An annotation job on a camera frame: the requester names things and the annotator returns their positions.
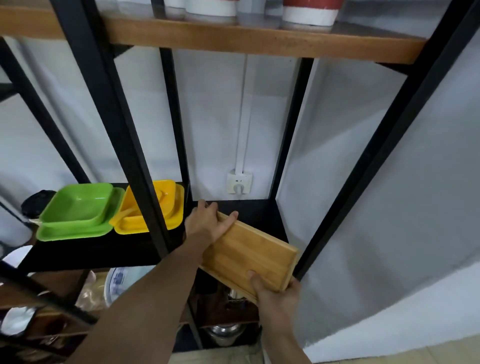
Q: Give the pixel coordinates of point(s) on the person's right hand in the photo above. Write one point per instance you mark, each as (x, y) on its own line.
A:
(277, 307)

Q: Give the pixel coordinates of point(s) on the black shelf board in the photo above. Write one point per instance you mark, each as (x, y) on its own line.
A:
(112, 251)

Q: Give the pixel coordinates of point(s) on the person's left hand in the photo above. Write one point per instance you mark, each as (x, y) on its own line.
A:
(204, 225)

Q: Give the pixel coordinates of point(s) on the rectangular bamboo tray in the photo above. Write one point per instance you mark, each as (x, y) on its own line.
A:
(255, 255)

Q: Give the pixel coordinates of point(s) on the person's right forearm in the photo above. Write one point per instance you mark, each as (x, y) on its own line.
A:
(283, 348)

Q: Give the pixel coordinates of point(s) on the steel pot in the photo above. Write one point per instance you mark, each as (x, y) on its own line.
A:
(225, 332)

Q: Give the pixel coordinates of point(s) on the yellow square bowl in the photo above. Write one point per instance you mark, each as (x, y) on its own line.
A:
(165, 195)

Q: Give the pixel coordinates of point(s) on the green square bowl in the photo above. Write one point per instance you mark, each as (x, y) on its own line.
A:
(77, 206)

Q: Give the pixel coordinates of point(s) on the person's right thumb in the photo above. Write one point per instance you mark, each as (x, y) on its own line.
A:
(255, 283)

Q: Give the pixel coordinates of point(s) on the white plate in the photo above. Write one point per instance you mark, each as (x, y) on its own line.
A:
(17, 257)

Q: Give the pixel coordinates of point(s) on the green square plate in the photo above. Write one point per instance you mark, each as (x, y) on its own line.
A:
(71, 232)

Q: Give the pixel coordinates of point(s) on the person's left thumb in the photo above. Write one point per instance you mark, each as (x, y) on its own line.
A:
(228, 221)

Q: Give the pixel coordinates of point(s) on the yellow square plate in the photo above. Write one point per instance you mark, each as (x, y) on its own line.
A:
(131, 225)

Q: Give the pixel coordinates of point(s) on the person's left forearm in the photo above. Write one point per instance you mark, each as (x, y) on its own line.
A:
(150, 300)

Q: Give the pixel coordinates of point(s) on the red and white container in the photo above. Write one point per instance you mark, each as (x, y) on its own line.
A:
(311, 11)

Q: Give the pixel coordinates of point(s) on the brown wooden shelf board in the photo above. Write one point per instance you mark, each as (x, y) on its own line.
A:
(240, 39)

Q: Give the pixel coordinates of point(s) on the white wall socket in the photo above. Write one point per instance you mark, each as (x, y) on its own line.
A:
(239, 182)

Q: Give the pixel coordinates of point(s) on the clear plastic bag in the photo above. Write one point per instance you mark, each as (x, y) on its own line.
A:
(92, 292)

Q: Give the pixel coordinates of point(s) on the black metal shelf rack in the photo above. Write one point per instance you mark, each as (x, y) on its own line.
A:
(112, 112)

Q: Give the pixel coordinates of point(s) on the blue and white porcelain bowl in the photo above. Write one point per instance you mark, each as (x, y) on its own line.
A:
(120, 283)

